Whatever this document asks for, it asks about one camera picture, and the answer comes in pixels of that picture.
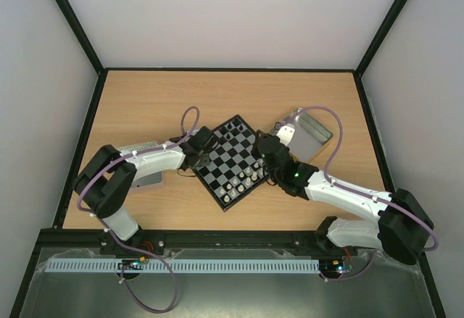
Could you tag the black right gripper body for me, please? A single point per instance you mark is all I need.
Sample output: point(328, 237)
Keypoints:
point(264, 155)

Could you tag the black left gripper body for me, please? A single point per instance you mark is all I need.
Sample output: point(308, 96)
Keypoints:
point(204, 161)

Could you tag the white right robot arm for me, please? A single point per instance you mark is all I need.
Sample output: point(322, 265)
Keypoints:
point(393, 222)

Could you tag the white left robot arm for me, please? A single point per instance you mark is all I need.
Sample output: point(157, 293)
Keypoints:
point(104, 183)

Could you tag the pink tin with black pieces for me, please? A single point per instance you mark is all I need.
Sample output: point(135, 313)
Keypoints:
point(145, 178)

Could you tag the black and silver chessboard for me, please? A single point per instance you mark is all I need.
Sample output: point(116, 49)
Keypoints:
point(228, 160)

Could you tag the empty gold metal tin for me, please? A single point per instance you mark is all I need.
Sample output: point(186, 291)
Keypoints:
point(311, 136)

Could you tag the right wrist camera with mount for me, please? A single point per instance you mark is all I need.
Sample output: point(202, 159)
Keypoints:
point(285, 133)

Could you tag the light blue slotted cable duct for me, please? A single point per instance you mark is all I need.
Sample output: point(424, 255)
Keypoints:
point(186, 266)

